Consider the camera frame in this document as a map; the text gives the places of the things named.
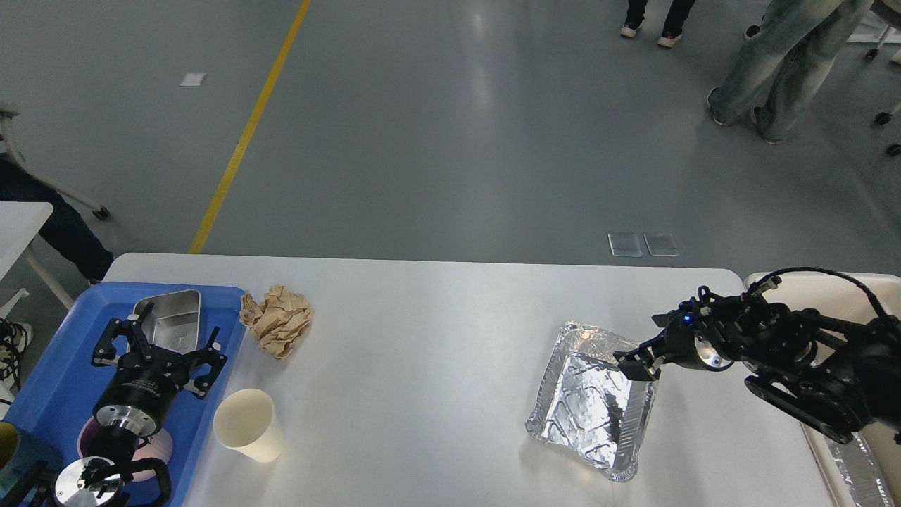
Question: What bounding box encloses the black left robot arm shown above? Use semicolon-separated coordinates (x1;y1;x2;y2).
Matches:
2;304;227;506

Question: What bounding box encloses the foil tray in bin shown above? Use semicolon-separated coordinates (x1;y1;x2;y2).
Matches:
826;433;895;506

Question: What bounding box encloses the person in light jeans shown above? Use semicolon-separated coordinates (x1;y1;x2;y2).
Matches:
707;1;873;144

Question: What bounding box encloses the seated person leg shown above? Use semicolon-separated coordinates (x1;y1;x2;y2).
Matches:
1;154;115;284

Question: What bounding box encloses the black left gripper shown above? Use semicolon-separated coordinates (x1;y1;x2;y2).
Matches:
91;301;229;432

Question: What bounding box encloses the person in dark jeans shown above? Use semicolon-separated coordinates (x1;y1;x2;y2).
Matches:
619;0;698;49

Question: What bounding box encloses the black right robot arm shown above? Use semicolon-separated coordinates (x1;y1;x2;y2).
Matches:
612;267;900;445

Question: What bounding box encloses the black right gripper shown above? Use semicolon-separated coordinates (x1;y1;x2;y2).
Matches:
612;320;734;382

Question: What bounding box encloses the aluminium foil tray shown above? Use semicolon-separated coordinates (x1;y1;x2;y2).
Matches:
524;320;657;482

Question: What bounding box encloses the cream paper cup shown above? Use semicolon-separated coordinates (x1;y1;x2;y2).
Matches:
213;389;286;463

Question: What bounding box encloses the white plastic bin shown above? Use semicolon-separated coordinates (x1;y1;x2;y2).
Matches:
767;273;900;506

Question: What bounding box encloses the blue plastic tray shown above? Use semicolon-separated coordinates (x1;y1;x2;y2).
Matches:
6;282;231;506

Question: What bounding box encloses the teal cup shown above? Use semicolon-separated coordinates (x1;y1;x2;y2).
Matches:
1;421;62;497

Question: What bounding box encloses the white side table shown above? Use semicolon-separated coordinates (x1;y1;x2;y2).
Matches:
1;201;74;309

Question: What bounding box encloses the stainless steel rectangular tray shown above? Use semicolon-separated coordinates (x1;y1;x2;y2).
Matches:
133;289;201;354

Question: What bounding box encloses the pink plastic mug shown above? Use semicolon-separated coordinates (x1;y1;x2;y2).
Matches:
65;417;174;484

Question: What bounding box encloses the brown paper ball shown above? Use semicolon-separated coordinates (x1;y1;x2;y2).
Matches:
239;284;313;361

